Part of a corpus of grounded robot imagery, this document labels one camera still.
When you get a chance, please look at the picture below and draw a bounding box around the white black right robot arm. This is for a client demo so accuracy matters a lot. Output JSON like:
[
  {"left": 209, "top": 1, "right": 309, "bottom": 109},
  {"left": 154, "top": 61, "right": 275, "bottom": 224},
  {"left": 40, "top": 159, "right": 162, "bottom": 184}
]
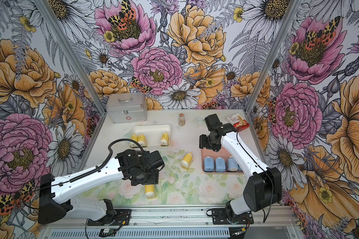
[{"left": 199, "top": 114, "right": 282, "bottom": 223}]

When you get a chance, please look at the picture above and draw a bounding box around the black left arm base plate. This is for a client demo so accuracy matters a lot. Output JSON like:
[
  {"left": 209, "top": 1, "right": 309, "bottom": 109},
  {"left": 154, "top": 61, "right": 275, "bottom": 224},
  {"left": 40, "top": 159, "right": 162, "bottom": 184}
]
[{"left": 87, "top": 209, "right": 132, "bottom": 226}]

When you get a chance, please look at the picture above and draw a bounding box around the small glass bottle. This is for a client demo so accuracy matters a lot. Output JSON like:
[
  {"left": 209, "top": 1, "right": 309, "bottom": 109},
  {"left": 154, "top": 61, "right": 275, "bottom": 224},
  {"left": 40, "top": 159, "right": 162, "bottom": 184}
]
[{"left": 178, "top": 114, "right": 185, "bottom": 126}]

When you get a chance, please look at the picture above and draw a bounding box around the pink plastic tray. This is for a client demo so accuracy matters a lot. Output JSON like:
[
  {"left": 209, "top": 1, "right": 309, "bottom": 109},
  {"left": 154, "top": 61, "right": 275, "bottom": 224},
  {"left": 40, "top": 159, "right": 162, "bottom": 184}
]
[{"left": 200, "top": 148, "right": 244, "bottom": 175}]

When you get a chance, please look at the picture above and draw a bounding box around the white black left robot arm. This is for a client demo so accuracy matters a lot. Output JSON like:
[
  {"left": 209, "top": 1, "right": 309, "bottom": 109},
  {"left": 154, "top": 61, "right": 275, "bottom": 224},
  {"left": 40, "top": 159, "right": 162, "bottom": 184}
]
[{"left": 37, "top": 149, "right": 165, "bottom": 226}]

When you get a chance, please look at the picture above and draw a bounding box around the white plastic tray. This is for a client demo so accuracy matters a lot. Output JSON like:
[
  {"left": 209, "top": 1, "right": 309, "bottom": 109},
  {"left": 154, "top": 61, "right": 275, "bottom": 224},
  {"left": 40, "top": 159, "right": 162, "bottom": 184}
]
[{"left": 132, "top": 124, "right": 172, "bottom": 147}]

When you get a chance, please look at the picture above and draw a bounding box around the yellow pencil sharpener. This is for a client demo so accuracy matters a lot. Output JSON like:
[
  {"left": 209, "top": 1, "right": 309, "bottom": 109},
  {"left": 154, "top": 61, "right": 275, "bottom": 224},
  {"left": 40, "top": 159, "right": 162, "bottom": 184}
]
[
  {"left": 130, "top": 134, "right": 138, "bottom": 148},
  {"left": 138, "top": 134, "right": 147, "bottom": 147},
  {"left": 145, "top": 185, "right": 156, "bottom": 198},
  {"left": 180, "top": 152, "right": 192, "bottom": 169},
  {"left": 160, "top": 132, "right": 170, "bottom": 146}
]

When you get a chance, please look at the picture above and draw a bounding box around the aluminium rail frame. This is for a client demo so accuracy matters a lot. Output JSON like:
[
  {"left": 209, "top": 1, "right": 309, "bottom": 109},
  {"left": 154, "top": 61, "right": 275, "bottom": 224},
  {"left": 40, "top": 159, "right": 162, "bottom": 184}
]
[{"left": 39, "top": 204, "right": 304, "bottom": 239}]

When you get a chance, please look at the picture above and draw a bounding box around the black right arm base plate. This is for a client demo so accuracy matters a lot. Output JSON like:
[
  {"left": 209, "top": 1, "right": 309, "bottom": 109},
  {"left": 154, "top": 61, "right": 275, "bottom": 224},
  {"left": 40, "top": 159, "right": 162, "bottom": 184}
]
[{"left": 206, "top": 208, "right": 254, "bottom": 226}]

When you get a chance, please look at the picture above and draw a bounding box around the silver metal case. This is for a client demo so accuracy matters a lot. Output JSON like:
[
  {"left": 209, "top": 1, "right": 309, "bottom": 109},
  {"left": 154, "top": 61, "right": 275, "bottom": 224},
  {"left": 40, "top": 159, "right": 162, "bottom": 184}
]
[{"left": 106, "top": 93, "right": 148, "bottom": 123}]

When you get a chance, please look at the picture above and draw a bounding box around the blue pencil sharpener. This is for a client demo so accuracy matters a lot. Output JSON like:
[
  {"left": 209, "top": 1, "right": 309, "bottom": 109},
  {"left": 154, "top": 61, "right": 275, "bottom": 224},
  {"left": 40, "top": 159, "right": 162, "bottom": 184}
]
[
  {"left": 203, "top": 156, "right": 215, "bottom": 172},
  {"left": 215, "top": 157, "right": 226, "bottom": 173},
  {"left": 227, "top": 156, "right": 239, "bottom": 172}
]

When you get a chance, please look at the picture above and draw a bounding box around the red white small box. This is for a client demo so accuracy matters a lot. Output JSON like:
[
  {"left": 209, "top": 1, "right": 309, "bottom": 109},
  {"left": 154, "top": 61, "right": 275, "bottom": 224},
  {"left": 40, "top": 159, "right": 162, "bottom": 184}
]
[{"left": 226, "top": 113, "right": 250, "bottom": 132}]

